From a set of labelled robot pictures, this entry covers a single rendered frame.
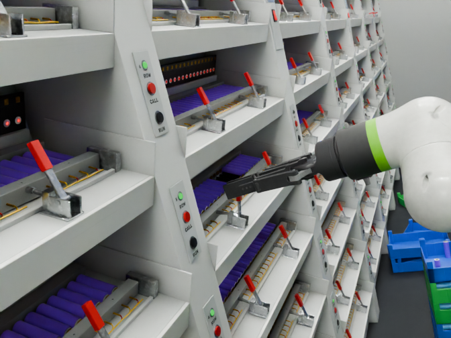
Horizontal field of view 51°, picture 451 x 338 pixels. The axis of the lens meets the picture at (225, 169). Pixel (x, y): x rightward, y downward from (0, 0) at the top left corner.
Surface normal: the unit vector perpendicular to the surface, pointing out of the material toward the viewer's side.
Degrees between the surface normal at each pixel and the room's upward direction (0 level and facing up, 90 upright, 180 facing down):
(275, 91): 90
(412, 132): 49
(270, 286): 20
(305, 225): 90
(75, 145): 90
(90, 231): 110
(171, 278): 90
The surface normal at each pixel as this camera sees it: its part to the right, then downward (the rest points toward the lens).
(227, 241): 0.09, -0.94
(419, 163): -0.75, -0.51
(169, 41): 0.92, 0.21
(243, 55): -0.37, 0.29
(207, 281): 0.90, -0.13
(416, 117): -0.59, -0.45
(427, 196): -0.73, 0.03
